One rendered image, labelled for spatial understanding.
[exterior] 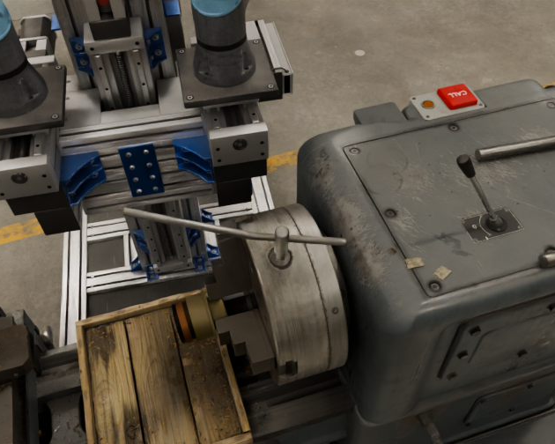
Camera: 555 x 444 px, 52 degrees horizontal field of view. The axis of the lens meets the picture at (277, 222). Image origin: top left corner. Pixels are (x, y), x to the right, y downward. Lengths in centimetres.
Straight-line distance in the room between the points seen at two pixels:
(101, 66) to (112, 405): 78
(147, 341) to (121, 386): 11
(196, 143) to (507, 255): 81
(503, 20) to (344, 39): 105
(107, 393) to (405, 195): 71
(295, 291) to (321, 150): 30
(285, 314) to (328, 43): 290
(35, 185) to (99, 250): 98
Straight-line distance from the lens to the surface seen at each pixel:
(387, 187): 102
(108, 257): 231
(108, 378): 126
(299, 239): 87
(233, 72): 137
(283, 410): 120
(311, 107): 317
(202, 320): 102
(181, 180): 156
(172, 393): 122
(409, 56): 363
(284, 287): 91
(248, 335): 100
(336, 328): 95
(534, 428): 166
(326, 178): 104
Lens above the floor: 198
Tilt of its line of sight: 50 degrees down
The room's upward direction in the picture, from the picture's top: 1 degrees counter-clockwise
